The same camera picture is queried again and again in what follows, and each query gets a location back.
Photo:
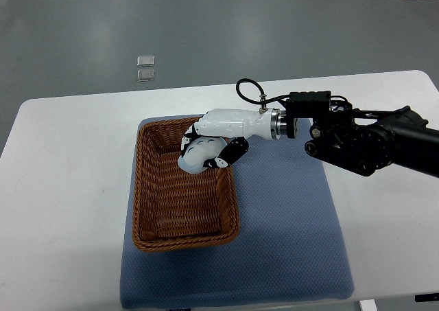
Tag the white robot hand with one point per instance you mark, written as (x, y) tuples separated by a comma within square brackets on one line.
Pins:
[(233, 123)]

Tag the blue plush toy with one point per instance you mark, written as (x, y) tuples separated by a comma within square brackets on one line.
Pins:
[(203, 153)]

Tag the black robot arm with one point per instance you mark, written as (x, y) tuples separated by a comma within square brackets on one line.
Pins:
[(358, 141)]

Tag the brown wicker basket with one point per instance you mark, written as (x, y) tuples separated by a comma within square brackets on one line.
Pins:
[(172, 209)]

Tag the upper floor plate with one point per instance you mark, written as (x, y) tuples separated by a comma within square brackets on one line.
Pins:
[(145, 60)]

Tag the blue quilted mat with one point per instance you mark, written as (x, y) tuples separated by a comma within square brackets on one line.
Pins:
[(289, 247)]

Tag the black table bracket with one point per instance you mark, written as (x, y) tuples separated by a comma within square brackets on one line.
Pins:
[(430, 297)]

